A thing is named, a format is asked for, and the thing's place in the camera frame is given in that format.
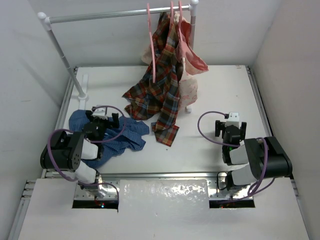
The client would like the pink hanger with plaid shirt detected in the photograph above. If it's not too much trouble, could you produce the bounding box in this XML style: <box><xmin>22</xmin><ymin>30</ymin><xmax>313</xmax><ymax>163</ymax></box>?
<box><xmin>169</xmin><ymin>0</ymin><xmax>175</xmax><ymax>33</ymax></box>

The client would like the pink plastic hanger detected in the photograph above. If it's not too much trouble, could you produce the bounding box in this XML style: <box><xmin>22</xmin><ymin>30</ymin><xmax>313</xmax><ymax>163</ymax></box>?
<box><xmin>146</xmin><ymin>3</ymin><xmax>156</xmax><ymax>84</ymax></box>

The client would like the white metal clothes rack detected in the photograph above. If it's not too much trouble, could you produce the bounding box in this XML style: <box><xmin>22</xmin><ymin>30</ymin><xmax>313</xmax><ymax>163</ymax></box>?
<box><xmin>37</xmin><ymin>0</ymin><xmax>199</xmax><ymax>110</ymax></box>

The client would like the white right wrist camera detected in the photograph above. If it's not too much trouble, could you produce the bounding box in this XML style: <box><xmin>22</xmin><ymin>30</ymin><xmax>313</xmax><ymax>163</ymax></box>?
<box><xmin>224</xmin><ymin>112</ymin><xmax>240</xmax><ymax>128</ymax></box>

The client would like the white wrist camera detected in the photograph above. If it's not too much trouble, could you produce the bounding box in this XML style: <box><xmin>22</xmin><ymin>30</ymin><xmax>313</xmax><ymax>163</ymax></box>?
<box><xmin>91</xmin><ymin>106</ymin><xmax>108</xmax><ymax>120</ymax></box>
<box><xmin>224</xmin><ymin>112</ymin><xmax>240</xmax><ymax>128</ymax></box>

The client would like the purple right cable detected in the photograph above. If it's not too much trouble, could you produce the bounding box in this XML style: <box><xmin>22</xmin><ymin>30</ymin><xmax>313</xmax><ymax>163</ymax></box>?
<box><xmin>197</xmin><ymin>110</ymin><xmax>277</xmax><ymax>202</ymax></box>

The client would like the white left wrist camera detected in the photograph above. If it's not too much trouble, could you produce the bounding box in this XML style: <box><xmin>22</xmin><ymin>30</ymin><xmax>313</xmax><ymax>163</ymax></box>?
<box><xmin>91</xmin><ymin>106</ymin><xmax>108</xmax><ymax>120</ymax></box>

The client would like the red plaid shirt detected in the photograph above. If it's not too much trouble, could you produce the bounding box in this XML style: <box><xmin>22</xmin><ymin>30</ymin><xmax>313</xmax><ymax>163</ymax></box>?
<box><xmin>123</xmin><ymin>12</ymin><xmax>180</xmax><ymax>147</ymax></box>

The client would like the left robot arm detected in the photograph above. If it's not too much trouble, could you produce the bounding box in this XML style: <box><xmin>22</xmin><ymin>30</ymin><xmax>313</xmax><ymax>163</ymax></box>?
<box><xmin>40</xmin><ymin>110</ymin><xmax>223</xmax><ymax>188</ymax></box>

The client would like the purple cable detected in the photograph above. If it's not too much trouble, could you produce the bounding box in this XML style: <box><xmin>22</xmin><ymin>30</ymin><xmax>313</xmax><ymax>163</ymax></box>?
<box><xmin>197</xmin><ymin>110</ymin><xmax>277</xmax><ymax>202</ymax></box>
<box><xmin>47</xmin><ymin>105</ymin><xmax>126</xmax><ymax>202</ymax></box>

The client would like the cream pink floral shirt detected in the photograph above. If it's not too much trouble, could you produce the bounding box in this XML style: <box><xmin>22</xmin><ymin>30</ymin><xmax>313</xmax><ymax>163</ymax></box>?
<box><xmin>141</xmin><ymin>11</ymin><xmax>209</xmax><ymax>107</ymax></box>

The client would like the blue checked shirt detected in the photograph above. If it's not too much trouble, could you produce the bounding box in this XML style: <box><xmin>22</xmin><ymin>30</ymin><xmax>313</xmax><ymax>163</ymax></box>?
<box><xmin>82</xmin><ymin>116</ymin><xmax>150</xmax><ymax>169</ymax></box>

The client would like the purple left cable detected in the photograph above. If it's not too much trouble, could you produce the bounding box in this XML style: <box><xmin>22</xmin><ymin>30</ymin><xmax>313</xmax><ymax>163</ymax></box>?
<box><xmin>47</xmin><ymin>105</ymin><xmax>126</xmax><ymax>202</ymax></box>

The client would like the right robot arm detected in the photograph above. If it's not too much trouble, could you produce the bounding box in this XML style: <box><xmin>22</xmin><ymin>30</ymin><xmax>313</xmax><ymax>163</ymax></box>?
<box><xmin>215</xmin><ymin>120</ymin><xmax>293</xmax><ymax>191</ymax></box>

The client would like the white foam front panel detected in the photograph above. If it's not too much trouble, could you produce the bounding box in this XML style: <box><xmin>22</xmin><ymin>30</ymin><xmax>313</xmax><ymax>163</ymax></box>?
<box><xmin>19</xmin><ymin>178</ymin><xmax>308</xmax><ymax>240</ymax></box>

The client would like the pink hanger with floral shirt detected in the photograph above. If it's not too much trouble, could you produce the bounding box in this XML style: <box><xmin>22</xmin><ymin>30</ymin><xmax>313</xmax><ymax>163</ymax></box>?
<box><xmin>176</xmin><ymin>0</ymin><xmax>193</xmax><ymax>61</ymax></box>

